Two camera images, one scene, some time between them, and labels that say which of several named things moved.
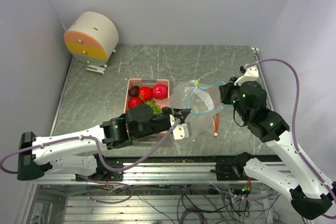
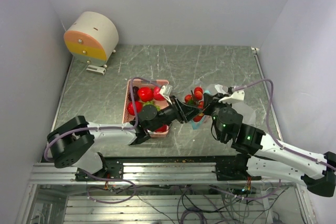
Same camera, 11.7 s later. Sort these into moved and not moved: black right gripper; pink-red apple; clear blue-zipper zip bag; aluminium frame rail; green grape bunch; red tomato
Moved: clear blue-zipper zip bag; black right gripper
Not moved: red tomato; green grape bunch; pink-red apple; aluminium frame rail
